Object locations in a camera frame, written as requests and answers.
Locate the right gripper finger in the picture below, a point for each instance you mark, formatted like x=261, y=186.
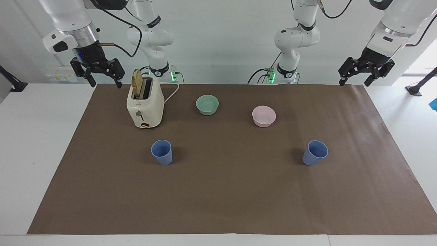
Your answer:
x=82, y=68
x=115, y=70

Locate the toast slice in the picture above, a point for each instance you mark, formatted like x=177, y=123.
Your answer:
x=138, y=82

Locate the blue cup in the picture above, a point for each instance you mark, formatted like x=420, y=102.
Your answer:
x=162, y=152
x=314, y=153

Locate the pink bowl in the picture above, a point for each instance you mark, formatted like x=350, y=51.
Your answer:
x=264, y=115

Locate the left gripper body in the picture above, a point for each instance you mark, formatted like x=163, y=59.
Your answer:
x=375, y=57

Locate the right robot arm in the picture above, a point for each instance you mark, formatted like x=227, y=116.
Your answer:
x=150, y=32

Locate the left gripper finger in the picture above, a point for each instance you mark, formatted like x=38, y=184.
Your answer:
x=350, y=66
x=384, y=70

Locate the white wall socket strip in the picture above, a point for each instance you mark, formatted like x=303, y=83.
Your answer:
x=61, y=77

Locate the cream toaster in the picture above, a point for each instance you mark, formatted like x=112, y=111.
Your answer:
x=145, y=107

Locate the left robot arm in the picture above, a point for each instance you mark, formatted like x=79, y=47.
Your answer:
x=295, y=37

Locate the black stand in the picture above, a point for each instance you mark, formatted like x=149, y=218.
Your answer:
x=12, y=83
x=420, y=85

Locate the green bowl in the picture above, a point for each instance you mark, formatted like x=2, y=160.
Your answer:
x=207, y=104

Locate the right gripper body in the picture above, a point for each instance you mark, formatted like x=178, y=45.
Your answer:
x=89, y=53

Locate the blue object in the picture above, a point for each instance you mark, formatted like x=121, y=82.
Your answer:
x=434, y=105

